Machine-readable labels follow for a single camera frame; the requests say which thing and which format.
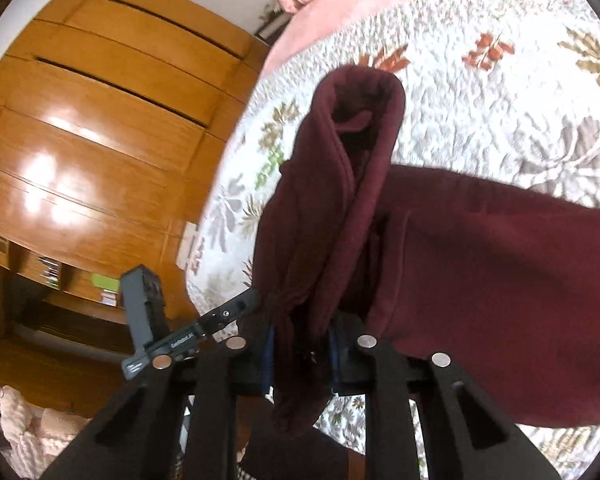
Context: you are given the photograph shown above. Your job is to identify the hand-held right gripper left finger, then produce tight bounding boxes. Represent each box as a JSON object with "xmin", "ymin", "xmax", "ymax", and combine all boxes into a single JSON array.
[{"xmin": 42, "ymin": 324, "xmax": 275, "ymax": 480}]

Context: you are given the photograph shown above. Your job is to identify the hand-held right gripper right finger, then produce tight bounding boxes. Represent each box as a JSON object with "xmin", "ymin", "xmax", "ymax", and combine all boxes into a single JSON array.
[{"xmin": 329, "ymin": 326, "xmax": 562, "ymax": 480}]

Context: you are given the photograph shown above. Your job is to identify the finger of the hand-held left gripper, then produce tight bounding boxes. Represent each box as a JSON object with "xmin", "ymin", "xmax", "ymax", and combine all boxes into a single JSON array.
[{"xmin": 196, "ymin": 287, "xmax": 262, "ymax": 335}]

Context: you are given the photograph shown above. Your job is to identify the maroon pants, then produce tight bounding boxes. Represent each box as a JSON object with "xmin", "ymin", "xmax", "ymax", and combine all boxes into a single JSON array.
[{"xmin": 250, "ymin": 64, "xmax": 600, "ymax": 438}]

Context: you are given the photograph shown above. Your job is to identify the wooden shelf with books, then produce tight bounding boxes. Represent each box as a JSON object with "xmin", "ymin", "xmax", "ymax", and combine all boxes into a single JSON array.
[{"xmin": 0, "ymin": 225, "xmax": 131, "ymax": 361}]

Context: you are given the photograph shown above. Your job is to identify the white knitted blanket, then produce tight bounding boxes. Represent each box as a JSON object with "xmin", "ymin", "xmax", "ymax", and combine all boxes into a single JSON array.
[{"xmin": 0, "ymin": 384, "xmax": 94, "ymax": 480}]

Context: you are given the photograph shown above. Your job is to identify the wooden wardrobe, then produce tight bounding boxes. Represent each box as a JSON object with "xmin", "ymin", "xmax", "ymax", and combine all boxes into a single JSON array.
[{"xmin": 0, "ymin": 0, "xmax": 274, "ymax": 311}]

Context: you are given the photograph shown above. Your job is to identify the floral quilted bedspread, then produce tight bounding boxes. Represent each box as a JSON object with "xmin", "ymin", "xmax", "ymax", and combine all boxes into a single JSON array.
[{"xmin": 184, "ymin": 0, "xmax": 600, "ymax": 480}]

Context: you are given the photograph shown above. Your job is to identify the small dark nightstand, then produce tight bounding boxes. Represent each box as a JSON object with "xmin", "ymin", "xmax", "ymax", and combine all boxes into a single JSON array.
[{"xmin": 255, "ymin": 2, "xmax": 293, "ymax": 39}]

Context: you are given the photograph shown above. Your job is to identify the pink bed sheet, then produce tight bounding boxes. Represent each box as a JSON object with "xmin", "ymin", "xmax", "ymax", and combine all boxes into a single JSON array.
[{"xmin": 262, "ymin": 0, "xmax": 566, "ymax": 72}]

